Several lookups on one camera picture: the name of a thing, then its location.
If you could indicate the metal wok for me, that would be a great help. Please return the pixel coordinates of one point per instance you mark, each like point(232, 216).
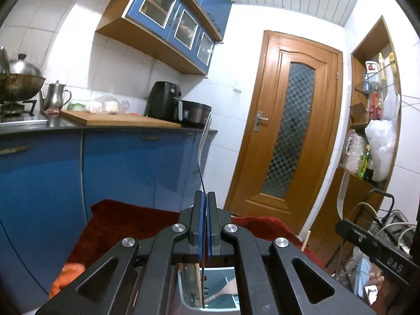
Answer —
point(19, 85)

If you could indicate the pale chopstick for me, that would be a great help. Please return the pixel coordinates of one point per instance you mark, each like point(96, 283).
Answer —
point(197, 283)

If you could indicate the white wall switch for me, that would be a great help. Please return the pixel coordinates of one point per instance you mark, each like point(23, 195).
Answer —
point(237, 88)

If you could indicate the green bowl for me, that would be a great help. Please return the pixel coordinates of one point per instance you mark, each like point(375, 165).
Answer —
point(77, 106)

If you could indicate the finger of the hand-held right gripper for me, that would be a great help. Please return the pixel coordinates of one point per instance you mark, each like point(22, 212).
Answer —
point(354, 234)

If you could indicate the blue upper wall cabinet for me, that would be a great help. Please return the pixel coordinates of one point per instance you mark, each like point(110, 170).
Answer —
point(177, 16)

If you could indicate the light blue utensil holder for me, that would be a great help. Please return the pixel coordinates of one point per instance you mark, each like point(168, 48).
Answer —
point(216, 282)

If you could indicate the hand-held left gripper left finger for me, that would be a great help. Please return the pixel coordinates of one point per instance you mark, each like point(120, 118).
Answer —
point(199, 223)

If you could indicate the clear plastic food bag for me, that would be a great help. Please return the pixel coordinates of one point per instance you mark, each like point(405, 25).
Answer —
point(108, 105)

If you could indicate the yellow bottle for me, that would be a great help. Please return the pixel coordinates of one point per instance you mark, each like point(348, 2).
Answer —
point(392, 63)

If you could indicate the black air fryer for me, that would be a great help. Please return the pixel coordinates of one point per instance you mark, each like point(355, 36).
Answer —
point(162, 100)

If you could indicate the dark kitchen countertop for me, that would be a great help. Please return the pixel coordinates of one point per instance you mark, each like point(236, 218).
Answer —
point(98, 127)

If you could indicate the red floral blanket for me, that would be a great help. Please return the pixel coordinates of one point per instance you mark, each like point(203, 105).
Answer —
point(131, 216)

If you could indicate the dark rice cooker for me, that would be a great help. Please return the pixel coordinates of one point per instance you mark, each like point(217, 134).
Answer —
point(195, 113)

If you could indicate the metal wok lid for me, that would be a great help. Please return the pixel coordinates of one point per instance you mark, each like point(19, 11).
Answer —
point(24, 67)

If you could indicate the steel kettle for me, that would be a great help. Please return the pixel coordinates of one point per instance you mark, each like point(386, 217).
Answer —
point(54, 96)

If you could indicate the wooden cutting board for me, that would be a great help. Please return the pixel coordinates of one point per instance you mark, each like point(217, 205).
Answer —
point(115, 118)

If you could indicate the green bottle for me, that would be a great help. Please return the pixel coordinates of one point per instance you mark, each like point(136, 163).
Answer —
point(362, 165)

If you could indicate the wooden wall shelf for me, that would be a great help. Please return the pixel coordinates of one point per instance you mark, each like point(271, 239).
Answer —
point(347, 203)

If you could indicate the blue lower kitchen cabinets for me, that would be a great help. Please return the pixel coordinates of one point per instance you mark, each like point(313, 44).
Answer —
point(49, 177)

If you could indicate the phone with lit screen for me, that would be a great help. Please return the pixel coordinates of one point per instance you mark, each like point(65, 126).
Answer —
point(370, 294)

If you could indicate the white plastic bag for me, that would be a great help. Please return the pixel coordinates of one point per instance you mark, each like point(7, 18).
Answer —
point(382, 144)

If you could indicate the white jar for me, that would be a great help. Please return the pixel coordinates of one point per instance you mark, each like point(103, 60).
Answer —
point(371, 68)

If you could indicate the gas stove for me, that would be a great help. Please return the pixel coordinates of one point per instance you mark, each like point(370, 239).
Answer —
point(16, 108)

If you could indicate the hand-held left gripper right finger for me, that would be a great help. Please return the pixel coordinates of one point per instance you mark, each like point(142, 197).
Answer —
point(210, 226)

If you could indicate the red bottle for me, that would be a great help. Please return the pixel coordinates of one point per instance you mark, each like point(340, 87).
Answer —
point(374, 103)

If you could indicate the wooden door with glass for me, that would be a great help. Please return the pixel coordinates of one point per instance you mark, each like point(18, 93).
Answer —
point(288, 121)

